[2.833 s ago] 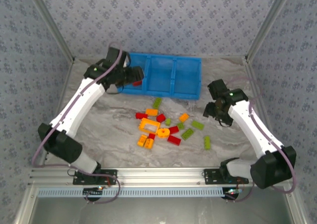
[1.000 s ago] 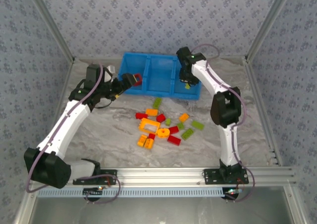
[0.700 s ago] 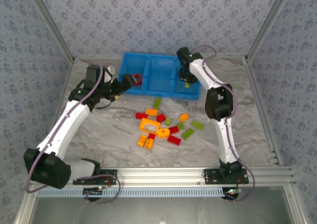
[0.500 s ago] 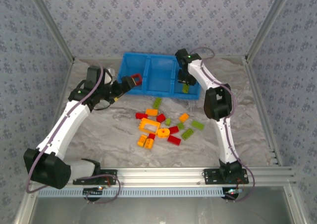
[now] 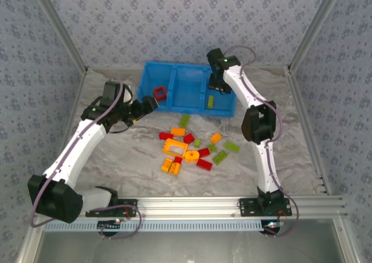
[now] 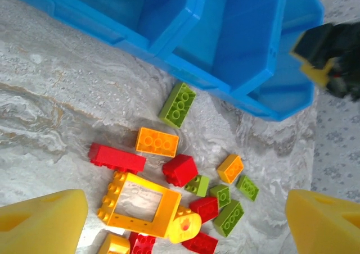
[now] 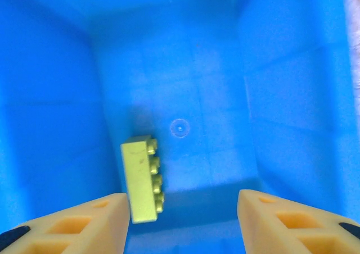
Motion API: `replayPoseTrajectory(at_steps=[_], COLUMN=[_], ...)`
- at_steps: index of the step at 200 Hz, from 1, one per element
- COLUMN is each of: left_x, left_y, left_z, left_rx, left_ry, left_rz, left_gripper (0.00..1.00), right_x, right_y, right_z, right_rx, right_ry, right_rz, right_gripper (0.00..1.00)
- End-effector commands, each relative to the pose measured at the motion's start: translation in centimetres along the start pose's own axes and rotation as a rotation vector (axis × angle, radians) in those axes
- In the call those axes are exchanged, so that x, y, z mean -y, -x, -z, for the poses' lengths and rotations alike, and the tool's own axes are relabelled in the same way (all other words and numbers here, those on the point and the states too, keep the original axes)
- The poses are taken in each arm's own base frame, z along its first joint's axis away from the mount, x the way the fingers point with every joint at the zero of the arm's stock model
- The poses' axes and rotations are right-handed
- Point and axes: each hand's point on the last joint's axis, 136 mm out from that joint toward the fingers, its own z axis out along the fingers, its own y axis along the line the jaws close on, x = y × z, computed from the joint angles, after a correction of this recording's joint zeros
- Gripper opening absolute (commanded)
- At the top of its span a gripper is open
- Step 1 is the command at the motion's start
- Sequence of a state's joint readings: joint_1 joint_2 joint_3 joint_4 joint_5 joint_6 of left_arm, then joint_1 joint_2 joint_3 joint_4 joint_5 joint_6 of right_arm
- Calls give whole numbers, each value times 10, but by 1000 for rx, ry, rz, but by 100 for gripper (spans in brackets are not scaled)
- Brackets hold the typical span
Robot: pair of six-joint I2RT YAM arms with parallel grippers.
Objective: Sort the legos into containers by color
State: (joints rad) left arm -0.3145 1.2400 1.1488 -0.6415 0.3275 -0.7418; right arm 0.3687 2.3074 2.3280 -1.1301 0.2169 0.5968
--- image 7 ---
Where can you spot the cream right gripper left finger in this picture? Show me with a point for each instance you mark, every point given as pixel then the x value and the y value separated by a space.
pixel 84 231

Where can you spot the green two-by-four lego brick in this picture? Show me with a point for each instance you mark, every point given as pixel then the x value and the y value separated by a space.
pixel 139 181

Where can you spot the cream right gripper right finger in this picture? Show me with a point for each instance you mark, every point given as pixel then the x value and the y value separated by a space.
pixel 270 226

